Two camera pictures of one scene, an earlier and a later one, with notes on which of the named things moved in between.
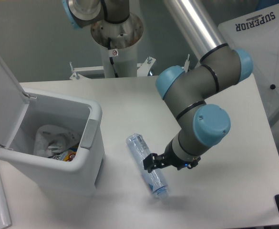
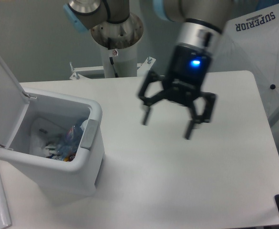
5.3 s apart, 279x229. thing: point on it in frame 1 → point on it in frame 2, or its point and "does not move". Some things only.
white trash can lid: (6, 104) does not move
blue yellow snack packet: (67, 155) does not move
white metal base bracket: (143, 69) does not move
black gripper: (170, 158) → (183, 82)
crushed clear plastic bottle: (139, 146) → (67, 145)
